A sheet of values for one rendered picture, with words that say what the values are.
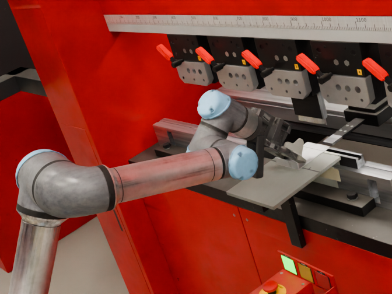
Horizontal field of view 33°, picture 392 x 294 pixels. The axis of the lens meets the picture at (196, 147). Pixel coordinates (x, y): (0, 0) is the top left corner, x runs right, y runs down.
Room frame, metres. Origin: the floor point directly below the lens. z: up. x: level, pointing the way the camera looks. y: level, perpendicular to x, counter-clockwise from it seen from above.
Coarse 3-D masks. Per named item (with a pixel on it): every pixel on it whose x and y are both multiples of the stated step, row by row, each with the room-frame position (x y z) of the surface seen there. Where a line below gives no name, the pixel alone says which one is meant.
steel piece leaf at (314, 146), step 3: (306, 144) 1.70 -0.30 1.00; (309, 144) 1.69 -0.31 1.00; (312, 144) 1.69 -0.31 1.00; (315, 144) 1.68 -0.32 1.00; (318, 144) 1.67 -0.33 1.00; (306, 147) 1.68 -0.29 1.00; (309, 147) 1.67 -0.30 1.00; (312, 147) 1.67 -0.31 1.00; (315, 147) 1.66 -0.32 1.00; (318, 147) 1.66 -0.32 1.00; (321, 147) 1.65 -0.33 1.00; (324, 147) 1.65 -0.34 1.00; (327, 147) 1.64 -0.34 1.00; (330, 147) 1.64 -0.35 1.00; (321, 150) 1.63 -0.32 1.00; (324, 150) 1.63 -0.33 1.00
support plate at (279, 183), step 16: (320, 160) 1.58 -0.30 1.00; (336, 160) 1.56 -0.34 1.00; (272, 176) 1.58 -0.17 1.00; (288, 176) 1.55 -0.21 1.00; (304, 176) 1.53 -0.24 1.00; (240, 192) 1.55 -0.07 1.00; (256, 192) 1.52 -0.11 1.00; (272, 192) 1.50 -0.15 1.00; (288, 192) 1.47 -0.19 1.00; (272, 208) 1.43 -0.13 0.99
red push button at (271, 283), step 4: (264, 284) 1.40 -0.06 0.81; (268, 284) 1.40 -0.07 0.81; (272, 284) 1.39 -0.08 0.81; (276, 284) 1.39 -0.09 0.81; (264, 288) 1.39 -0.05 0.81; (268, 288) 1.38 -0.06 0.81; (272, 288) 1.38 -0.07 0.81; (276, 288) 1.38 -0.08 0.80; (268, 292) 1.38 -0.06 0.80; (272, 292) 1.38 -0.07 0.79
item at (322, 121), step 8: (312, 96) 1.62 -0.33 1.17; (320, 96) 1.61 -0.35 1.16; (296, 104) 1.68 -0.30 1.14; (304, 104) 1.65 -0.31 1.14; (312, 104) 1.63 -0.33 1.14; (320, 104) 1.61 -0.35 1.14; (296, 112) 1.69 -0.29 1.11; (304, 112) 1.66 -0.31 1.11; (312, 112) 1.63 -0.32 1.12; (320, 112) 1.61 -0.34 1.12; (304, 120) 1.68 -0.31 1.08; (312, 120) 1.65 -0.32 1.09; (320, 120) 1.63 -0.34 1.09
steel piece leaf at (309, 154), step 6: (306, 150) 1.66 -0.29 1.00; (312, 150) 1.65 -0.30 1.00; (318, 150) 1.64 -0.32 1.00; (306, 156) 1.63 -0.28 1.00; (312, 156) 1.62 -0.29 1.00; (276, 162) 1.64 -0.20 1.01; (282, 162) 1.62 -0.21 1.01; (288, 162) 1.60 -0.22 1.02; (294, 162) 1.58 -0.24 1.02; (306, 162) 1.59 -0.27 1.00; (294, 168) 1.58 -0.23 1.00; (300, 168) 1.57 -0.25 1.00
